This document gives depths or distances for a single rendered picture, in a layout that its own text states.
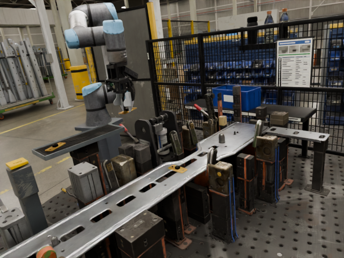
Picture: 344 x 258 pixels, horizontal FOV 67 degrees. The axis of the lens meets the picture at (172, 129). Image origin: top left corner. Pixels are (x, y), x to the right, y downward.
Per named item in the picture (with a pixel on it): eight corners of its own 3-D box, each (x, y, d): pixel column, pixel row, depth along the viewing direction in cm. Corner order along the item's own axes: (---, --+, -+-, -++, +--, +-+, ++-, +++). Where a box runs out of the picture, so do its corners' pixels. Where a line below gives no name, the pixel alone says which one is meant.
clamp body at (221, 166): (230, 248, 105) (227, 172, 94) (206, 236, 114) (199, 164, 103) (242, 235, 112) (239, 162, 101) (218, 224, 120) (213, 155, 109)
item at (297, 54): (311, 89, 159) (314, 35, 149) (274, 87, 174) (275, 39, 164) (312, 88, 160) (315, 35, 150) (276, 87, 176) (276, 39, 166)
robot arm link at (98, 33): (91, 26, 110) (92, 26, 100) (118, 23, 113) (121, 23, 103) (95, 45, 113) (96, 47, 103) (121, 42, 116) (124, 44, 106)
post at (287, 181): (289, 186, 142) (291, 136, 133) (270, 180, 150) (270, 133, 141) (294, 180, 146) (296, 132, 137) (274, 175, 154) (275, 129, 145)
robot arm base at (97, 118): (80, 126, 155) (77, 109, 152) (98, 118, 167) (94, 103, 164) (100, 127, 148) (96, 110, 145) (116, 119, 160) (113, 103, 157)
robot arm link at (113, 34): (121, 19, 102) (124, 19, 95) (125, 48, 107) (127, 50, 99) (101, 20, 100) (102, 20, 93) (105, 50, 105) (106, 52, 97)
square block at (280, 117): (282, 173, 155) (283, 115, 144) (269, 170, 161) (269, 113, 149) (287, 168, 161) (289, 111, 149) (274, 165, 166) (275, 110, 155)
